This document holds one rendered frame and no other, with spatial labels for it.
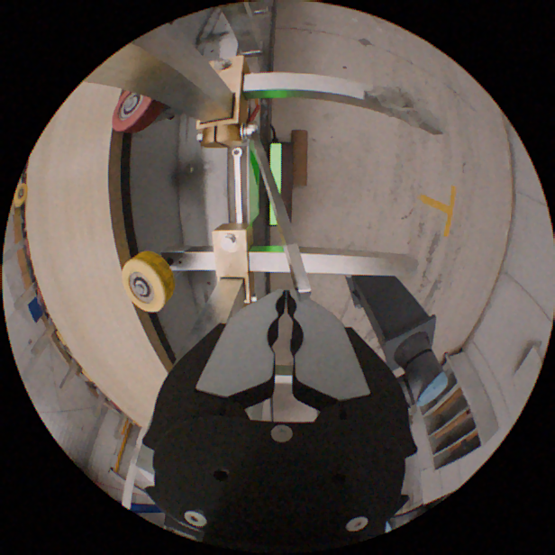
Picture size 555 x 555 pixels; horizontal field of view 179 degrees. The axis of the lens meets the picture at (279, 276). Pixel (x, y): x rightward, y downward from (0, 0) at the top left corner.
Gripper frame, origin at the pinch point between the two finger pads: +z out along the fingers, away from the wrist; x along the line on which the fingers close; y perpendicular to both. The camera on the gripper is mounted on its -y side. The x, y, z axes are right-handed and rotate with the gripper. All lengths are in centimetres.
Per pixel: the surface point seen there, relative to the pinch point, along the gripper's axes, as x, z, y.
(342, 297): 38, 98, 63
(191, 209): -24.0, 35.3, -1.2
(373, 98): 9.6, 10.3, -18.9
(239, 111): -5.4, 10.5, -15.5
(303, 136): 7, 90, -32
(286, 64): -1, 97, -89
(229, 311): -6.3, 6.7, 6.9
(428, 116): 19.1, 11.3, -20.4
